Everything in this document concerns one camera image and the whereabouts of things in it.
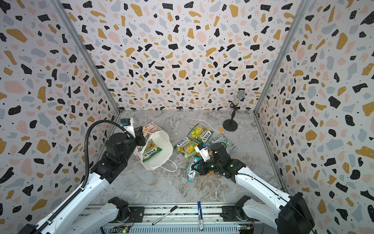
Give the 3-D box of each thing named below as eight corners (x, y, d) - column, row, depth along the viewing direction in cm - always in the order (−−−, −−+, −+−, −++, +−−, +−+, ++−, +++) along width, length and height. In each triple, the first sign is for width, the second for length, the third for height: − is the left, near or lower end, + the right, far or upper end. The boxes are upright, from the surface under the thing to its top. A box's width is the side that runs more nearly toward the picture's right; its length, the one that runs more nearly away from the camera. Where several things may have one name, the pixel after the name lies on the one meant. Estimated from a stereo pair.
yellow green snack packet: (188, 135, 109) (188, 132, 106) (197, 126, 115) (197, 122, 112) (204, 145, 104) (204, 142, 101) (212, 134, 110) (213, 131, 107)
